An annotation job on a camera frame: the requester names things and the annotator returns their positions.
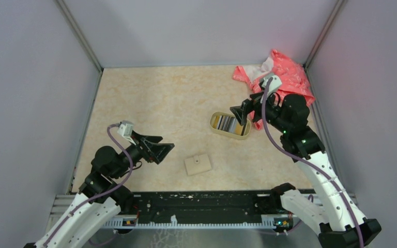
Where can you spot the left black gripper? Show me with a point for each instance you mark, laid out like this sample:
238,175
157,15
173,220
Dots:
158,151

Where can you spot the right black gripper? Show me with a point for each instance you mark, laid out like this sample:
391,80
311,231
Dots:
241,111

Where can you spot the beige tray of cards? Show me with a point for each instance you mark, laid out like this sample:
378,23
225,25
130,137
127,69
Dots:
227,125

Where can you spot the beige card holder wallet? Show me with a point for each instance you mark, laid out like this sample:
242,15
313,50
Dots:
197,164

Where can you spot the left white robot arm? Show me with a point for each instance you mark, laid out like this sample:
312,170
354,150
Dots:
103,193

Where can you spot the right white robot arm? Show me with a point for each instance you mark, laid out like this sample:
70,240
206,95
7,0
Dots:
337,221

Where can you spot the pink crumpled cloth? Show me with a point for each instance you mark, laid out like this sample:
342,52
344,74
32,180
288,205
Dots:
290,73

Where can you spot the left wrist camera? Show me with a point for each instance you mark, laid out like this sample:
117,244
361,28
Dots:
125,130

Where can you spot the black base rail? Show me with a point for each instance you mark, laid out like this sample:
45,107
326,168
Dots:
206,208

